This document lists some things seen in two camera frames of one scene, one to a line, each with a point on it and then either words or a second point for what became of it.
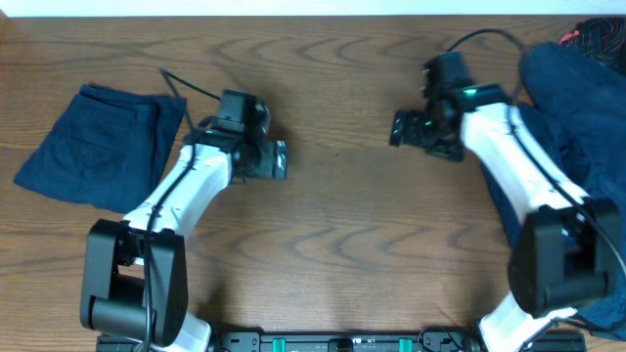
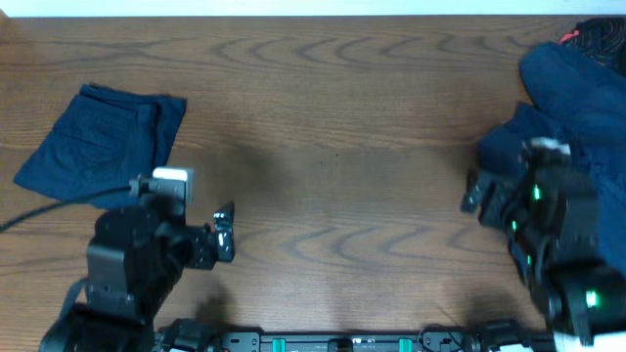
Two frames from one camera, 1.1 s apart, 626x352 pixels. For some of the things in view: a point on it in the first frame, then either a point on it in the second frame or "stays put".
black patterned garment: x=602 y=37 stays put
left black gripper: x=268 y=167 -> x=203 y=252
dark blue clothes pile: x=579 y=104 stays put
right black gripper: x=413 y=119 -> x=503 y=193
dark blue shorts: x=105 y=151 stays put
